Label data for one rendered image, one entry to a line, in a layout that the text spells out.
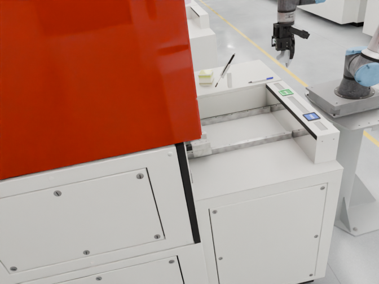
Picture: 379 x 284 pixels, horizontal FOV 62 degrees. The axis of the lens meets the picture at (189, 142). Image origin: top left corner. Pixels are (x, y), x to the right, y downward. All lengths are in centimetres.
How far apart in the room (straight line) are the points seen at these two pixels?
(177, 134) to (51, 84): 32
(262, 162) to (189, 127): 64
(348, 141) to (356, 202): 61
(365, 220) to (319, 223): 81
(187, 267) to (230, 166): 46
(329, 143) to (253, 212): 41
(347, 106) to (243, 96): 51
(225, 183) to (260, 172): 16
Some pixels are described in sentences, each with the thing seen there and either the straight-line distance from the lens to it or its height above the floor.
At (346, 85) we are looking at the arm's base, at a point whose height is 94.
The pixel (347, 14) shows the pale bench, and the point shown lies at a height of 21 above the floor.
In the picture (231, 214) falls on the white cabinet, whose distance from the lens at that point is 136.
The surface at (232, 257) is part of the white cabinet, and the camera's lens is 157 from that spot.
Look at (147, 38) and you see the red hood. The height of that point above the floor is 151.
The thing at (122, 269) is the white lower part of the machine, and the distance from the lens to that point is 118.
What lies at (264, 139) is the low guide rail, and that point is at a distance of 151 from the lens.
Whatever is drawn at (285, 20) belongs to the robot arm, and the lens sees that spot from 150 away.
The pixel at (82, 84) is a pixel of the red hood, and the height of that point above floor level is 143.
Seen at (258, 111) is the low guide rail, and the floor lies 84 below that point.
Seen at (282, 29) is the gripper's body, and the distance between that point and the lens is 153.
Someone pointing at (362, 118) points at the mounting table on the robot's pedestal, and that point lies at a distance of 177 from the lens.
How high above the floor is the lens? 169
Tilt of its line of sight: 33 degrees down
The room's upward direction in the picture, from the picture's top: 9 degrees counter-clockwise
